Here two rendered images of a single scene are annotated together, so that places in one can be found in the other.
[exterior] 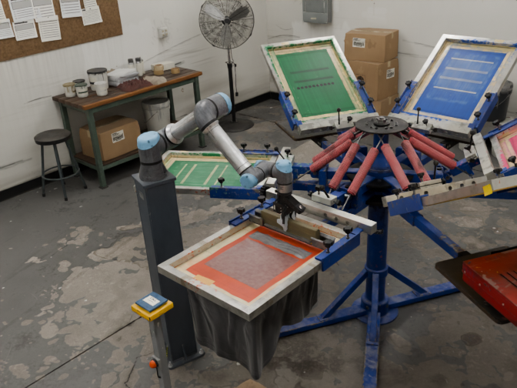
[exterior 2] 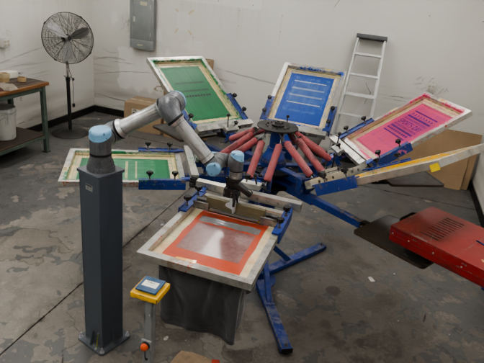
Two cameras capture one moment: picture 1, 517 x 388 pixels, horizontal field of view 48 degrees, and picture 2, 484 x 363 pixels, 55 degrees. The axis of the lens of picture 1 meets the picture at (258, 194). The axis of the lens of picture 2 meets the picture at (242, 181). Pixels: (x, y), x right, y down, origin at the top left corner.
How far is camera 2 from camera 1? 1.07 m
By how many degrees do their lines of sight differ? 26
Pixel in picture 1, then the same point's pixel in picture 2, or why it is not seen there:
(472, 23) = (271, 59)
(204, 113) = (173, 107)
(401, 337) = (285, 296)
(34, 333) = not seen: outside the picture
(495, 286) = (424, 240)
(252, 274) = (225, 251)
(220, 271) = (195, 251)
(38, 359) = not seen: outside the picture
